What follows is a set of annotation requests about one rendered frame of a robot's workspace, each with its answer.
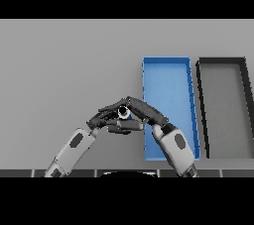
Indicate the dark grey bin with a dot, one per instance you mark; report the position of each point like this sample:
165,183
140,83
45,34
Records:
225,110

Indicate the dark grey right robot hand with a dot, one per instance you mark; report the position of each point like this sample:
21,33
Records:
149,111

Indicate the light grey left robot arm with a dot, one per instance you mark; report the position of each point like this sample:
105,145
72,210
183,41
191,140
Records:
71,149

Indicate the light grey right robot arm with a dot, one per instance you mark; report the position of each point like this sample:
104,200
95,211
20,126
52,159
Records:
175,148

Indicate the blue pipe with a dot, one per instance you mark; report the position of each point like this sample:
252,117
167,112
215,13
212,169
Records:
124,112

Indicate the blue bin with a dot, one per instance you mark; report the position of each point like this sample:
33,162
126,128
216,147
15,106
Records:
168,103

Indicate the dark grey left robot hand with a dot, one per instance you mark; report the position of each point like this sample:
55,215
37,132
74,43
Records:
102,120

